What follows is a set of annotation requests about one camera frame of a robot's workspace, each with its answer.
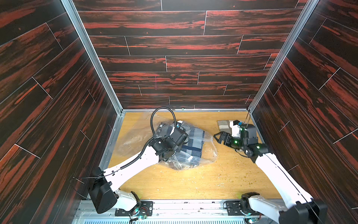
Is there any beige striped scarf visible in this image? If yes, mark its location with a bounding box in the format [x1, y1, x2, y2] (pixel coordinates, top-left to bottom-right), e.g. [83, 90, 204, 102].
[217, 120, 233, 134]

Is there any dark blue grey plaid scarf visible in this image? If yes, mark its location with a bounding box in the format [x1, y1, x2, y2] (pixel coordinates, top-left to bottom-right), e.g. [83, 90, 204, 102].
[166, 120, 205, 170]

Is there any clear plastic vacuum bag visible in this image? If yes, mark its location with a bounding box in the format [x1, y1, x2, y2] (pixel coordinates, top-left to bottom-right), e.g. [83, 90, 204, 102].
[110, 114, 218, 172]

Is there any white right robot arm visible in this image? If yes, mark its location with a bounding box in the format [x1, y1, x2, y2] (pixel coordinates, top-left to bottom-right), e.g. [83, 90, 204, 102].
[213, 120, 328, 224]

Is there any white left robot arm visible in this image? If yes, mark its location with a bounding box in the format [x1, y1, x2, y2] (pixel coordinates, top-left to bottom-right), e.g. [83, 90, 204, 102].
[89, 127, 188, 214]

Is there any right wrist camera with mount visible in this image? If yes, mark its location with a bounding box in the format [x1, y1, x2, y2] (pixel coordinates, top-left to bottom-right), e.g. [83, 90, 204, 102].
[229, 120, 242, 137]

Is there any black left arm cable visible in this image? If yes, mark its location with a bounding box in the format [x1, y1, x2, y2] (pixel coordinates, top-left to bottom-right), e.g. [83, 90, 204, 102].
[111, 107, 178, 174]

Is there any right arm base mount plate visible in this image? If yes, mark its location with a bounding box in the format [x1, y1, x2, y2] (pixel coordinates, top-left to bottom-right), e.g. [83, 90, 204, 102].
[223, 200, 252, 216]

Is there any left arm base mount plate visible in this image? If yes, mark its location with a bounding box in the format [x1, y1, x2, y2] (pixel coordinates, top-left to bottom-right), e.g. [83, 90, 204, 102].
[115, 201, 154, 218]

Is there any aluminium corner frame post right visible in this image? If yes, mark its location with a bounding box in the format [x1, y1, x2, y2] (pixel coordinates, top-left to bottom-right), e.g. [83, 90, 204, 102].
[248, 0, 319, 115]

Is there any aluminium corner frame post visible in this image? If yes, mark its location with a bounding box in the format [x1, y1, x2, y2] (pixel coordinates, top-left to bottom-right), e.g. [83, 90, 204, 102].
[61, 0, 123, 115]
[248, 0, 319, 115]

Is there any aluminium corner frame post left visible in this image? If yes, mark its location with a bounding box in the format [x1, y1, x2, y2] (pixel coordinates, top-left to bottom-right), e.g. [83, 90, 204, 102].
[61, 0, 123, 115]

